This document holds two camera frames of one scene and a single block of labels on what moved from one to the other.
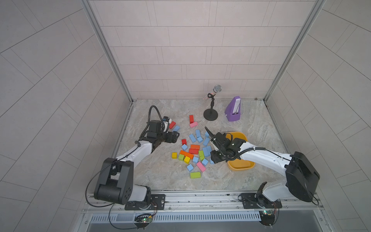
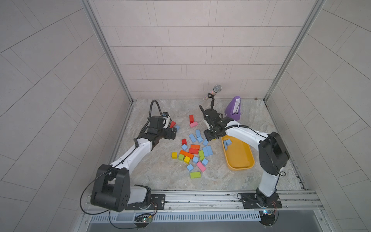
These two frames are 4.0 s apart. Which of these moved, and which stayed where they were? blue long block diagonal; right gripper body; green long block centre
Moved: right gripper body
Stayed: green long block centre; blue long block diagonal
